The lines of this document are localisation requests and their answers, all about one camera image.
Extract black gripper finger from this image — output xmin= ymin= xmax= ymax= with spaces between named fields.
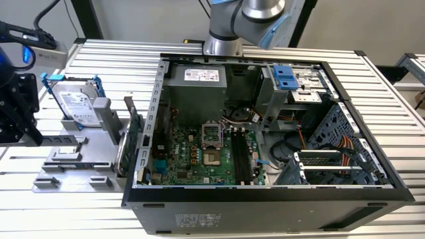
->
xmin=9 ymin=74 xmax=44 ymax=147
xmin=0 ymin=99 xmax=25 ymax=144

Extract RAM slot white clips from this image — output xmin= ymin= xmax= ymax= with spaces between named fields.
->
xmin=233 ymin=127 xmax=246 ymax=186

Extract hard disk in blue carrier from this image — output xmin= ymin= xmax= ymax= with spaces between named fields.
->
xmin=38 ymin=73 xmax=106 ymax=130

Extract grey parts rack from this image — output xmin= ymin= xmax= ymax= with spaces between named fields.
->
xmin=29 ymin=98 xmax=146 ymax=194

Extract green graphics card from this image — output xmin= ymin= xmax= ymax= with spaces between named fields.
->
xmin=114 ymin=98 xmax=145 ymax=179

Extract grey power supply unit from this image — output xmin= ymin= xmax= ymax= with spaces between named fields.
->
xmin=162 ymin=63 xmax=229 ymax=126

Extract green motherboard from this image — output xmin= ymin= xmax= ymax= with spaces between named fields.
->
xmin=150 ymin=124 xmax=270 ymax=186

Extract metal socket cover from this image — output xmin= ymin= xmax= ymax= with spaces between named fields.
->
xmin=201 ymin=120 xmax=222 ymax=149

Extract CPU socket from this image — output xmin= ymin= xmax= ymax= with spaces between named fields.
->
xmin=201 ymin=147 xmax=223 ymax=168

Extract round black speaker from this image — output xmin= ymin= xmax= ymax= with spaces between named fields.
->
xmin=227 ymin=106 xmax=255 ymax=122

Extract grey metal drive cage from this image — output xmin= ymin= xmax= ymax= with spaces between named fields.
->
xmin=254 ymin=63 xmax=339 ymax=131

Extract blue plastic drive latch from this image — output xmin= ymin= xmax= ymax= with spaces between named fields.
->
xmin=270 ymin=64 xmax=298 ymax=91

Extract black PC case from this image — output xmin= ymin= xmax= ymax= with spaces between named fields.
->
xmin=121 ymin=52 xmax=415 ymax=236

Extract metal disk bay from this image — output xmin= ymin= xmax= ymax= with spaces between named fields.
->
xmin=274 ymin=148 xmax=389 ymax=186

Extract aluminium side table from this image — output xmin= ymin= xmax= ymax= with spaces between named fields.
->
xmin=393 ymin=52 xmax=425 ymax=92

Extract brown cardboard box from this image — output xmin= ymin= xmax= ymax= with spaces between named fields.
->
xmin=414 ymin=90 xmax=425 ymax=110

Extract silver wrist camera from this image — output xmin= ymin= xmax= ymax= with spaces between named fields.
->
xmin=30 ymin=44 xmax=69 ymax=68

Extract thick black cable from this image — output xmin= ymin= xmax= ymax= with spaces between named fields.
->
xmin=32 ymin=0 xmax=64 ymax=33

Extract thin black cable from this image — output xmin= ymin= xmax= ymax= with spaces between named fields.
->
xmin=65 ymin=0 xmax=81 ymax=38

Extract black metal post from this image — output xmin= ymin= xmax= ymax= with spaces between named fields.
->
xmin=287 ymin=0 xmax=318 ymax=48
xmin=70 ymin=0 xmax=103 ymax=40

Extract grey wire bundle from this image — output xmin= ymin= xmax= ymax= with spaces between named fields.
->
xmin=221 ymin=116 xmax=255 ymax=128

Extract black cable loop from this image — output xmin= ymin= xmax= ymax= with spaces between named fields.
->
xmin=269 ymin=134 xmax=301 ymax=171

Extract orange yellow wire bundle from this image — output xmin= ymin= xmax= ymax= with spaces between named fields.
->
xmin=337 ymin=135 xmax=357 ymax=175

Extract black table bracket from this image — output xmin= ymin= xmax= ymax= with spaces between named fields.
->
xmin=374 ymin=64 xmax=410 ymax=83

